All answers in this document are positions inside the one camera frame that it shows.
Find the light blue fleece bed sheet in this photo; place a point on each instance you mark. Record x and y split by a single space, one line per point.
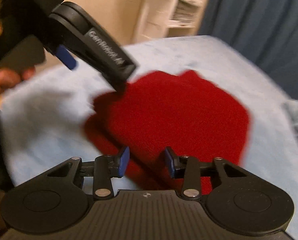
42 118

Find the white bookshelf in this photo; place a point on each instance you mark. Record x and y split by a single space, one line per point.
168 18

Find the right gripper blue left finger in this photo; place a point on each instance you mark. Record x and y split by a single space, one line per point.
105 168

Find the dark blue curtain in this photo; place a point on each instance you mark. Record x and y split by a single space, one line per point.
263 31

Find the red knit cardigan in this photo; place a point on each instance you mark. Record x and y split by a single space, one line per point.
185 112

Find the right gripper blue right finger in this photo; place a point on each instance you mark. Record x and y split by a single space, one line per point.
186 168

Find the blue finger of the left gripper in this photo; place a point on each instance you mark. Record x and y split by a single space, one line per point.
66 58

